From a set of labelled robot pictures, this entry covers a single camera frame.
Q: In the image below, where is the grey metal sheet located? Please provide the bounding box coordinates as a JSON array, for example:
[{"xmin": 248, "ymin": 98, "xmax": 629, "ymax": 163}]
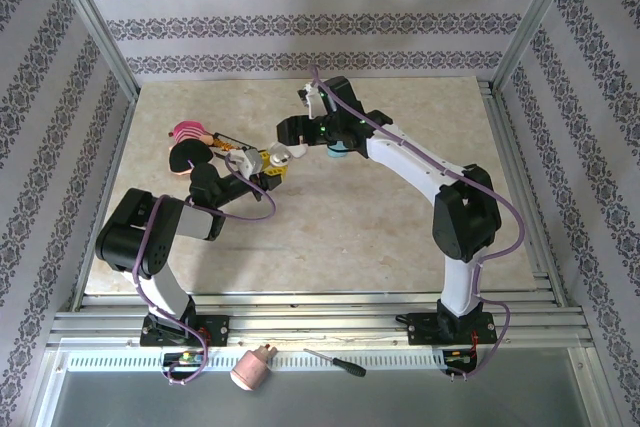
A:
[{"xmin": 47, "ymin": 370, "xmax": 594, "ymax": 427}]

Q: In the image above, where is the white slotted cable duct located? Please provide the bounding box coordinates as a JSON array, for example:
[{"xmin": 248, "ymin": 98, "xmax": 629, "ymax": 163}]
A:
[{"xmin": 64, "ymin": 350, "xmax": 449, "ymax": 374}]

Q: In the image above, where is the pink cylindrical part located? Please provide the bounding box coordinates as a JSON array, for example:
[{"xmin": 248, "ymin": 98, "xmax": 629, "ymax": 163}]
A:
[{"xmin": 228, "ymin": 342, "xmax": 278, "ymax": 393}]

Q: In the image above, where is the aluminium mounting rail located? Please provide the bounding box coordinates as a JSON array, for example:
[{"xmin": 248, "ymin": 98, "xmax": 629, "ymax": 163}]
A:
[{"xmin": 47, "ymin": 290, "xmax": 596, "ymax": 354}]

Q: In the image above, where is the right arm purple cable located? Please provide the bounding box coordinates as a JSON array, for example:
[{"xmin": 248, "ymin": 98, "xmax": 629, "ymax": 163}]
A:
[{"xmin": 309, "ymin": 64, "xmax": 526, "ymax": 382}]

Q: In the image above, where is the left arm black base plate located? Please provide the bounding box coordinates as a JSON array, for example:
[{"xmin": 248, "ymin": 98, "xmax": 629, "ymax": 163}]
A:
[{"xmin": 139, "ymin": 314, "xmax": 232, "ymax": 348}]

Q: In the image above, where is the doll with black hair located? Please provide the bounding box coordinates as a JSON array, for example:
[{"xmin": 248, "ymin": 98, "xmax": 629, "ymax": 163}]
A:
[{"xmin": 167, "ymin": 119, "xmax": 221, "ymax": 177}]

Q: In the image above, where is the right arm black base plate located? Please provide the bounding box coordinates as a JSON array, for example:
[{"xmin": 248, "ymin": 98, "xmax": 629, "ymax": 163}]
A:
[{"xmin": 407, "ymin": 311, "xmax": 499, "ymax": 347}]

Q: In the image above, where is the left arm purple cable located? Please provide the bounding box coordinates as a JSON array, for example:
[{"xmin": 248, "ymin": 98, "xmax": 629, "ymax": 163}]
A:
[{"xmin": 135, "ymin": 152, "xmax": 280, "ymax": 387}]

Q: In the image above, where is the small circuit board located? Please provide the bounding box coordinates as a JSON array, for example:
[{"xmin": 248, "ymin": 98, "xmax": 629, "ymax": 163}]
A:
[
  {"xmin": 162, "ymin": 350, "xmax": 207, "ymax": 367},
  {"xmin": 443, "ymin": 348, "xmax": 479, "ymax": 367}
]

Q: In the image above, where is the aluminium side rail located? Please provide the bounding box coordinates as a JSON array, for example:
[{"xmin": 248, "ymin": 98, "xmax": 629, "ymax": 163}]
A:
[
  {"xmin": 69, "ymin": 89, "xmax": 139, "ymax": 313},
  {"xmin": 479, "ymin": 79, "xmax": 569, "ymax": 298}
]

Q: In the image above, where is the black handled screwdriver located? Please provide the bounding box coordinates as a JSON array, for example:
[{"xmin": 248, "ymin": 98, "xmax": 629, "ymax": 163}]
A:
[{"xmin": 302, "ymin": 347, "xmax": 368, "ymax": 379}]

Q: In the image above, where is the aluminium frame post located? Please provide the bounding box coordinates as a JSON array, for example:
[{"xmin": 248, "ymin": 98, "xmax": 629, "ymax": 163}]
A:
[
  {"xmin": 491, "ymin": 0, "xmax": 590, "ymax": 96},
  {"xmin": 43, "ymin": 0, "xmax": 140, "ymax": 101}
]

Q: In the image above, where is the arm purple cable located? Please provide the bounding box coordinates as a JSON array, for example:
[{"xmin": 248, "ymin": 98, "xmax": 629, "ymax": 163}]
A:
[
  {"xmin": 135, "ymin": 152, "xmax": 280, "ymax": 387},
  {"xmin": 309, "ymin": 64, "xmax": 526, "ymax": 382}
]

